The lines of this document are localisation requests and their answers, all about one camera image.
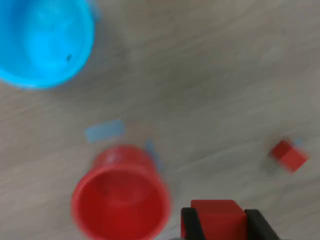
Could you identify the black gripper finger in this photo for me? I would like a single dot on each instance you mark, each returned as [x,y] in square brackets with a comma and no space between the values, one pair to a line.
[261,227]
[192,225]

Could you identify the red cube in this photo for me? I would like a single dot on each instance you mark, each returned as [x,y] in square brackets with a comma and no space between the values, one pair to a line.
[290,156]
[220,220]

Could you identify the red plastic cup bin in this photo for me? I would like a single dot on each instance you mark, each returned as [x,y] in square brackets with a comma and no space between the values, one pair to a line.
[120,200]

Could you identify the blue plastic cup bin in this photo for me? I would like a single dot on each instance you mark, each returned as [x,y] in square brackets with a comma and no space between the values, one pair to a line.
[42,42]

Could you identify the grey-blue tape piece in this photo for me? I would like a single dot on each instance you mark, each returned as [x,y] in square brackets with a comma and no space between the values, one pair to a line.
[105,131]
[155,155]
[298,143]

